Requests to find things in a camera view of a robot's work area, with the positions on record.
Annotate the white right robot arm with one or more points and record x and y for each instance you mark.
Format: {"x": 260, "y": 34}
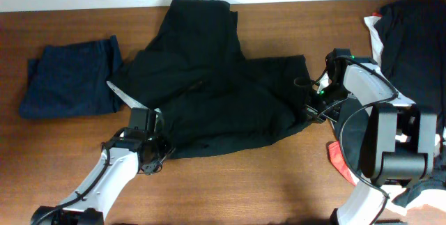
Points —
{"x": 399, "y": 140}

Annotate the pile of black white red clothes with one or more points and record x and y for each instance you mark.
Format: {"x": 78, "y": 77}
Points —
{"x": 408, "y": 42}

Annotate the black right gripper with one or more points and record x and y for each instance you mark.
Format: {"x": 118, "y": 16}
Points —
{"x": 311, "y": 110}

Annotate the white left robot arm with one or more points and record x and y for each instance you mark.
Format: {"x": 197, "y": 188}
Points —
{"x": 132, "y": 150}

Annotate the folded navy blue garment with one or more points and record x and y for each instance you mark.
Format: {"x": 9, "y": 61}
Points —
{"x": 69, "y": 81}

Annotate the black shorts with white trim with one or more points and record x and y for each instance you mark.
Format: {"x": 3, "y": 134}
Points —
{"x": 212, "y": 100}

